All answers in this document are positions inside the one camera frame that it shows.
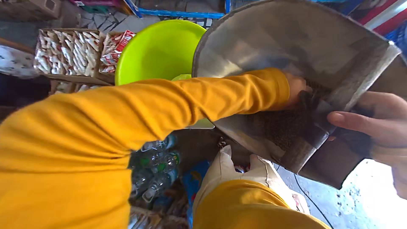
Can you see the person's left hand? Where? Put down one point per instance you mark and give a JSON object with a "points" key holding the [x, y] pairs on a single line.
{"points": [[293, 89]]}

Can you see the person's right hand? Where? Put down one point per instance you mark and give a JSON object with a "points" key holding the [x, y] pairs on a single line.
{"points": [[386, 127]]}

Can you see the person's right fingers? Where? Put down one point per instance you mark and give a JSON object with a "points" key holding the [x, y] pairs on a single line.
{"points": [[380, 101]]}

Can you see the person's right thumb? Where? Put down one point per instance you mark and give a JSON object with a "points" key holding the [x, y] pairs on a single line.
{"points": [[353, 121]]}

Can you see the person's left fingers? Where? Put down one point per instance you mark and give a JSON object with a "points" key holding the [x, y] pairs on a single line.
{"points": [[304, 86]]}

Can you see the black curved tool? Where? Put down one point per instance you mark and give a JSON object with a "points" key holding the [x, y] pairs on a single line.
{"points": [[306, 101]]}

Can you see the large grey metal hopper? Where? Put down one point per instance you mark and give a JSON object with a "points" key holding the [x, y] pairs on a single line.
{"points": [[254, 41]]}

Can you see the person's right forearm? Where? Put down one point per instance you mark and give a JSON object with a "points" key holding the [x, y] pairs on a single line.
{"points": [[400, 183]]}

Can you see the person's left forearm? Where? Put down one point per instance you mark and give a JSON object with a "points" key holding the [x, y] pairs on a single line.
{"points": [[222, 97]]}

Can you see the pile of dark grains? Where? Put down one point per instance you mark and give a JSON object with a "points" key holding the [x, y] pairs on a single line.
{"points": [[279, 127]]}

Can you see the red and white striped object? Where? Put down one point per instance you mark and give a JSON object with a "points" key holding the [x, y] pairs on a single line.
{"points": [[386, 14]]}

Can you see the small lime green bowl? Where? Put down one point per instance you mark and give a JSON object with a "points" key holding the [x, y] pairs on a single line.
{"points": [[203, 123]]}

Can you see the person's legs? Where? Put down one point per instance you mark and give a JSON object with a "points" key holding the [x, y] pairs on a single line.
{"points": [[219, 171]]}

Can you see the person's body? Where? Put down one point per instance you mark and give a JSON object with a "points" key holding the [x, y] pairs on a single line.
{"points": [[251, 203]]}

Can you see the blue metal rack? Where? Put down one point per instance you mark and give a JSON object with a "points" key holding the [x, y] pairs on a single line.
{"points": [[184, 13]]}

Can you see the blue printed bag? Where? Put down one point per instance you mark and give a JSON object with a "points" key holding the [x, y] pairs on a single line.
{"points": [[194, 181]]}

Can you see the large lime green basin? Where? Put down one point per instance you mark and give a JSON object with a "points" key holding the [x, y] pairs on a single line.
{"points": [[155, 54]]}

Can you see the pile of clear plastic bottles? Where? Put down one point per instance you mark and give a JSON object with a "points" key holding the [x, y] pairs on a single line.
{"points": [[159, 168]]}

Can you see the pile of red packets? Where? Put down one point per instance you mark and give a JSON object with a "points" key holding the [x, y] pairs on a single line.
{"points": [[118, 47]]}

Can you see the small brown cardboard box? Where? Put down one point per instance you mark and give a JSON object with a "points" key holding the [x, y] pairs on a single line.
{"points": [[105, 76]]}

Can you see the pile of mixed snack packets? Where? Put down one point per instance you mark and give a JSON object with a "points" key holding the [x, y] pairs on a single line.
{"points": [[148, 218]]}

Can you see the wide brown cardboard box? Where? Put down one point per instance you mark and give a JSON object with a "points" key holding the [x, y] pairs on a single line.
{"points": [[84, 77]]}

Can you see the purple plastic crate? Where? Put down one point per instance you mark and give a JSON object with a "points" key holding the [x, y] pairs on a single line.
{"points": [[95, 2]]}

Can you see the rows of white packets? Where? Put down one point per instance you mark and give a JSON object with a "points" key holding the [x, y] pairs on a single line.
{"points": [[68, 52]]}

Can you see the brown carton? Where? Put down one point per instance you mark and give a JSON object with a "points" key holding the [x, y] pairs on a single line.
{"points": [[35, 9]]}

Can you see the white cloth with dark spots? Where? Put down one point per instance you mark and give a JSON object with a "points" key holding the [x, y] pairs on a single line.
{"points": [[17, 62]]}

